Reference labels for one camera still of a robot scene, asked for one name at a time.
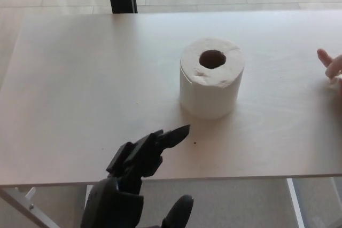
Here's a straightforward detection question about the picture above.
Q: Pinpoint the person's bare hand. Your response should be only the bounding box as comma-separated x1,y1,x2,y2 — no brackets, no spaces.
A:
317,48,342,81

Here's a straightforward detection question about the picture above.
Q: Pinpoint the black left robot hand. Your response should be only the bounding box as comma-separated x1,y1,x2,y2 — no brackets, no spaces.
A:
81,123,195,228

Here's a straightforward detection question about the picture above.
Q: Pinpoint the white toilet paper roll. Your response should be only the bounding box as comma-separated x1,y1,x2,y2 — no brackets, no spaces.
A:
179,37,246,120

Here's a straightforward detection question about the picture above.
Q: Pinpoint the white table leg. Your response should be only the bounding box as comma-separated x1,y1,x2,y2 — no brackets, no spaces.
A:
84,184,94,202
287,178,305,228

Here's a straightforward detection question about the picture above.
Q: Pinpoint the white diagonal table brace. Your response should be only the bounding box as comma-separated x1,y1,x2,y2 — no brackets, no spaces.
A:
0,186,61,228

